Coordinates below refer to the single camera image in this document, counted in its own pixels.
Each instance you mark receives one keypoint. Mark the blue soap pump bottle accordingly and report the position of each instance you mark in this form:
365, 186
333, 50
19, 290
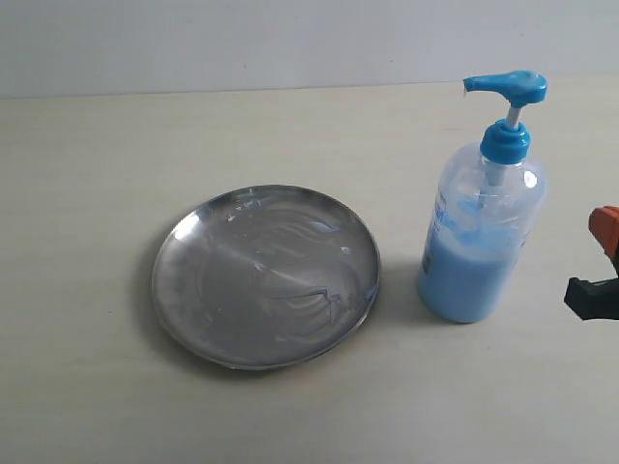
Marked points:
487, 198

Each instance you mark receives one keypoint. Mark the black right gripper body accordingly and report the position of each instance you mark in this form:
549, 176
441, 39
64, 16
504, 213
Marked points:
596, 300

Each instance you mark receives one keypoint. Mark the round stainless steel plate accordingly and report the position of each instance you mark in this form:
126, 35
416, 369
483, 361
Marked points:
265, 277

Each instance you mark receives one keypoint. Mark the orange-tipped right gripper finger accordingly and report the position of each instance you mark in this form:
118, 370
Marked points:
604, 226

